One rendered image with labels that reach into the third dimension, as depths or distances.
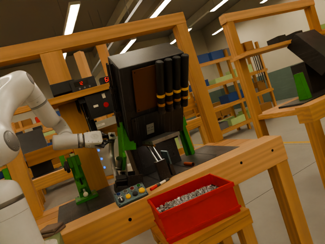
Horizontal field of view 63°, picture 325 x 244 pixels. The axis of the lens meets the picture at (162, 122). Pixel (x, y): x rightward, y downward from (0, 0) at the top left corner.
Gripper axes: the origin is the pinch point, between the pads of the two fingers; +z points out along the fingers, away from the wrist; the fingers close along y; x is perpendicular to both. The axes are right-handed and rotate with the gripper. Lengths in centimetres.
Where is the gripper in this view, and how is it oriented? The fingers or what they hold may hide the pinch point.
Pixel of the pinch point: (110, 138)
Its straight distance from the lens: 159.1
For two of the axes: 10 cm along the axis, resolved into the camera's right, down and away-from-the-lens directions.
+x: -2.0, 7.5, 6.3
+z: 9.3, -0.5, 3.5
